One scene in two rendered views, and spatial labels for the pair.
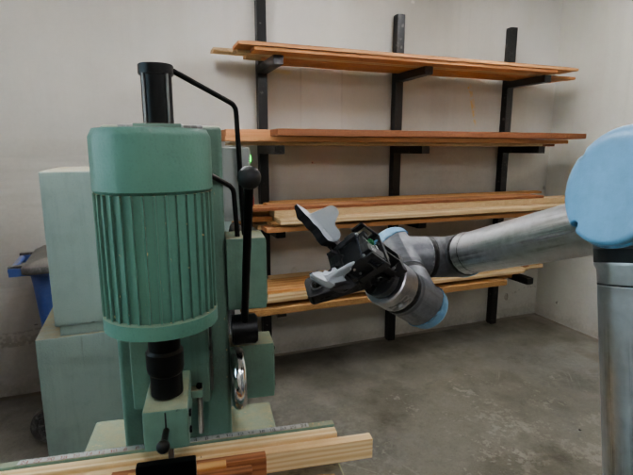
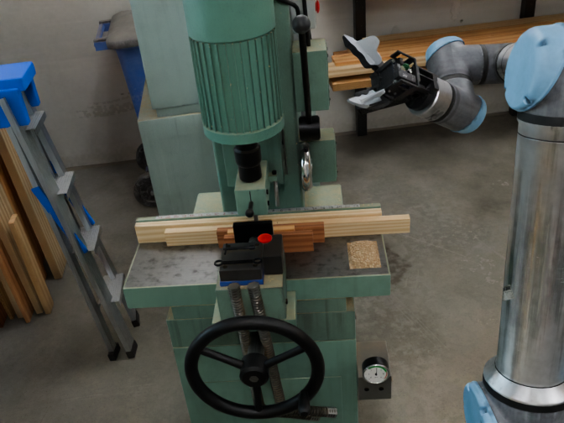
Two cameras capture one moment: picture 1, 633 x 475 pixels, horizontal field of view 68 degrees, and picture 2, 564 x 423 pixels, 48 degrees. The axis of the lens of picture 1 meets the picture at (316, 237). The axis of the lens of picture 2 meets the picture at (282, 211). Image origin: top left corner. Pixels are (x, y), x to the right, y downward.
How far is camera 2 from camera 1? 0.59 m
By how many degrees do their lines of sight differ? 27
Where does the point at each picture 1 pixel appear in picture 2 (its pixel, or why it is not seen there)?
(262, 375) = (326, 164)
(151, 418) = (240, 195)
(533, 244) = not seen: hidden behind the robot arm
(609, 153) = (524, 46)
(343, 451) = (385, 227)
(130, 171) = (215, 26)
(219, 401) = (293, 183)
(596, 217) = (512, 89)
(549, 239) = not seen: hidden behind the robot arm
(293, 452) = (345, 224)
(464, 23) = not seen: outside the picture
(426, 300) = (459, 112)
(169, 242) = (244, 76)
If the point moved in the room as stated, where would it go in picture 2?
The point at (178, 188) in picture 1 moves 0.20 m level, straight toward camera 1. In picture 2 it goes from (248, 36) to (248, 74)
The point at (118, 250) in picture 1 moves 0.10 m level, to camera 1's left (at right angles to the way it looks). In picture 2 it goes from (211, 80) to (164, 80)
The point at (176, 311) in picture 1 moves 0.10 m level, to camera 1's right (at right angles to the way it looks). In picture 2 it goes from (253, 123) to (300, 125)
